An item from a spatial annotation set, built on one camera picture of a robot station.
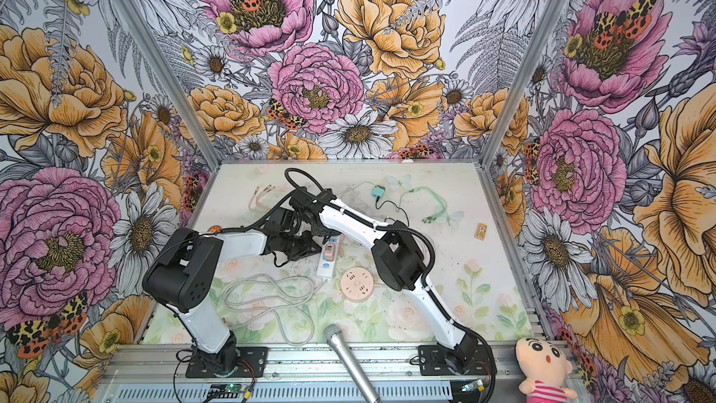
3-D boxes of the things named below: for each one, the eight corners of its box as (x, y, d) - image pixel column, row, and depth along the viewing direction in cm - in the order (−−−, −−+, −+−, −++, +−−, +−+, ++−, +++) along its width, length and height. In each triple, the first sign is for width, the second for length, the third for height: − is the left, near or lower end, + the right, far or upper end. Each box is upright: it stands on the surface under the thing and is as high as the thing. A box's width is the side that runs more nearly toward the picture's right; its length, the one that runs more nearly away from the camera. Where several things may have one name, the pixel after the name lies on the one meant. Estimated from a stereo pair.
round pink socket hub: (336, 288, 89) (335, 285, 87) (355, 266, 93) (355, 262, 91) (360, 308, 85) (359, 305, 83) (378, 283, 90) (379, 280, 88)
